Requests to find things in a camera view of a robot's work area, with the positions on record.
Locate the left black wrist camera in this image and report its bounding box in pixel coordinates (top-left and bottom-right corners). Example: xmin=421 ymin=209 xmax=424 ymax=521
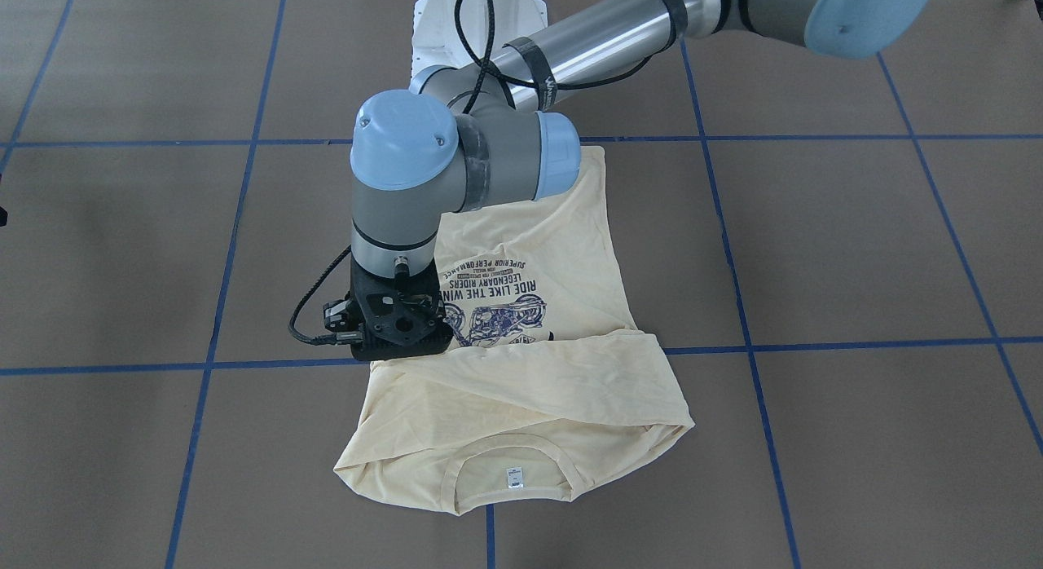
xmin=323 ymin=298 xmax=365 ymax=345

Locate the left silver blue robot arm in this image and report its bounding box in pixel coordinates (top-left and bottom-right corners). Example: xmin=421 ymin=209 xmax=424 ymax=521
xmin=323 ymin=0 xmax=928 ymax=362

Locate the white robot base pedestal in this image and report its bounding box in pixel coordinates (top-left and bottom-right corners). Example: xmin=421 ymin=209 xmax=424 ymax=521
xmin=411 ymin=0 xmax=548 ymax=77

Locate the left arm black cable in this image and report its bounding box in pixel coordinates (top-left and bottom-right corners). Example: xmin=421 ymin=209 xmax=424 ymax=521
xmin=288 ymin=0 xmax=653 ymax=346

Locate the beige long-sleeve printed shirt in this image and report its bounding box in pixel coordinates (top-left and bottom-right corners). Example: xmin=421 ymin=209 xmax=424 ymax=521
xmin=334 ymin=146 xmax=693 ymax=516

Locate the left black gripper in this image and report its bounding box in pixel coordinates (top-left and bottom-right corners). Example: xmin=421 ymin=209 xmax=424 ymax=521
xmin=350 ymin=263 xmax=454 ymax=364

